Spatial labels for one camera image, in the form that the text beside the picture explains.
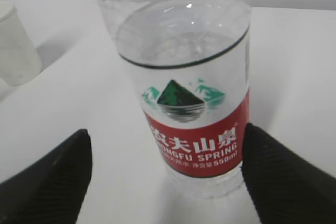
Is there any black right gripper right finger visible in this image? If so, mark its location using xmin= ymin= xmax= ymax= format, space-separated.
xmin=241 ymin=123 xmax=335 ymax=223

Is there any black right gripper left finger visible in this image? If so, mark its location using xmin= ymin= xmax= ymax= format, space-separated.
xmin=1 ymin=129 xmax=92 ymax=223

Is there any white paper cup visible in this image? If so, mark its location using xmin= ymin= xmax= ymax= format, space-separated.
xmin=1 ymin=1 xmax=43 ymax=86

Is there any Nongfu Spring water bottle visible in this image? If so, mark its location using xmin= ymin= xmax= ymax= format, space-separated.
xmin=97 ymin=0 xmax=251 ymax=198

